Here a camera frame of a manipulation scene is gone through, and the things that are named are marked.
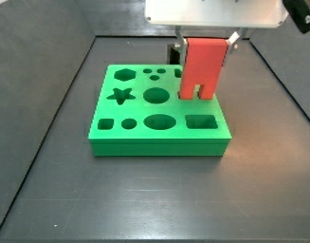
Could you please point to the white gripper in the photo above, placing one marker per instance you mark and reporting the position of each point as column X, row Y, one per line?
column 215, row 13

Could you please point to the red double-square peg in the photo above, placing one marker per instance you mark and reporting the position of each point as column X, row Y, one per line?
column 201, row 68

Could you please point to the green shape-sorter block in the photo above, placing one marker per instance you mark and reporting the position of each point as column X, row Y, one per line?
column 141, row 119

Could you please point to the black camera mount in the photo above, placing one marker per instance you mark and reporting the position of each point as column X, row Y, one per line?
column 298, row 9

